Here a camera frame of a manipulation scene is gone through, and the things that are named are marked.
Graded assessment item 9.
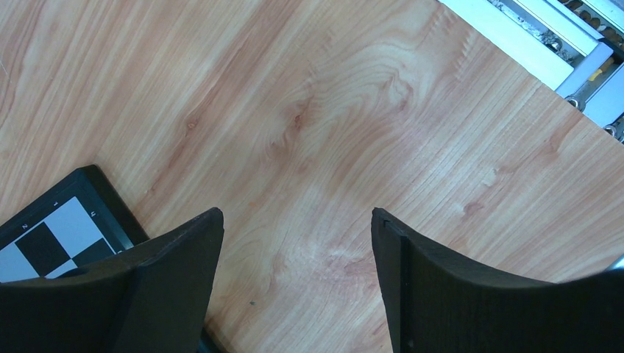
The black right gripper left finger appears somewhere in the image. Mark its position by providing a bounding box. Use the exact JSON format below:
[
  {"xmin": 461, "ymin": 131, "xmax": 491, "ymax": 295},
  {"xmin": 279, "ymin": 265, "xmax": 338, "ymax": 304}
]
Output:
[{"xmin": 1, "ymin": 207, "xmax": 224, "ymax": 352}]

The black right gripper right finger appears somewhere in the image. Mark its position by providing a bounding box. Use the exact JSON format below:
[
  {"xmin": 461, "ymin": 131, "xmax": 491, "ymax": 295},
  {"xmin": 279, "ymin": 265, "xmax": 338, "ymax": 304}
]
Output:
[{"xmin": 371, "ymin": 208, "xmax": 623, "ymax": 352}]

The black and white chessboard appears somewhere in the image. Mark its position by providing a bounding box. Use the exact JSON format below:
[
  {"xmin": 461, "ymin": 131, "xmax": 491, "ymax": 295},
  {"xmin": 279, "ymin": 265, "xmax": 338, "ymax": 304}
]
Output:
[{"xmin": 0, "ymin": 164, "xmax": 220, "ymax": 353}]

